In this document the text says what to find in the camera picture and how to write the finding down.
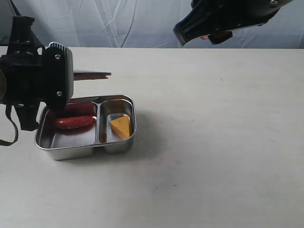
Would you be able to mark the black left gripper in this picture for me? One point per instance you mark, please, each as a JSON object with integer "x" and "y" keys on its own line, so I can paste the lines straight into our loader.
{"x": 21, "y": 73}

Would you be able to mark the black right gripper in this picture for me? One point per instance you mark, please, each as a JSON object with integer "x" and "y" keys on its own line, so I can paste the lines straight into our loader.
{"x": 216, "y": 20}

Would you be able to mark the red toy sausage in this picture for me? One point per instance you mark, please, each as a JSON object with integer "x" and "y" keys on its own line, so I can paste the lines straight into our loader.
{"x": 73, "y": 122}

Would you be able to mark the stainless steel lunch box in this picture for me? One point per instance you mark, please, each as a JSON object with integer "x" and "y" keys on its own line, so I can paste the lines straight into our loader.
{"x": 99, "y": 135}

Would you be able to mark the yellow toy cheese wedge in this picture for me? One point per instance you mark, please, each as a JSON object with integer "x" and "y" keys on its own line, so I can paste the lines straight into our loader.
{"x": 121, "y": 127}

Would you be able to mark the transparent dark lunch box lid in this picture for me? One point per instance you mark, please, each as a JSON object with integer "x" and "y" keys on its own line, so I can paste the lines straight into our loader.
{"x": 80, "y": 75}

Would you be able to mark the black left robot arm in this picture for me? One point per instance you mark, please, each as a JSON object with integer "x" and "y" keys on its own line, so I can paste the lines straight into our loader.
{"x": 21, "y": 73}

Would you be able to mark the grey wrinkled backdrop curtain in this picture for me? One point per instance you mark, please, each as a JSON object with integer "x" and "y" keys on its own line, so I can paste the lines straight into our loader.
{"x": 139, "y": 23}

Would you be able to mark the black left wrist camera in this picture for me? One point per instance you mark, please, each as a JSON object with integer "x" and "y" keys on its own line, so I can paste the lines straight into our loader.
{"x": 58, "y": 75}

